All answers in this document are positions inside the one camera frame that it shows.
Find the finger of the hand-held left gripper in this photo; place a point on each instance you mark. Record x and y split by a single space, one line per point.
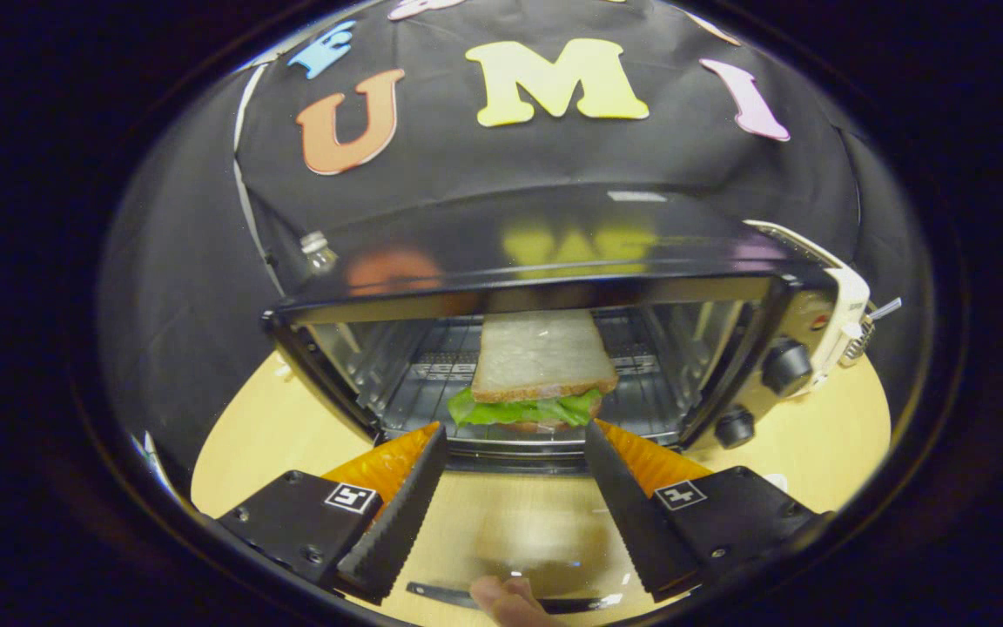
397 522
632 522

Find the lettuce sandwich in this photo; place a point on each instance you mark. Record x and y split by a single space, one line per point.
541 357

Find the black electric oven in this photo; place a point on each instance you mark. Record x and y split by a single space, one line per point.
554 244

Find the clear plastic bottle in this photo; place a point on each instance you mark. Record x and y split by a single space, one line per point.
319 252

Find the small white stick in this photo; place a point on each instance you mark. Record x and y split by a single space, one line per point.
885 308

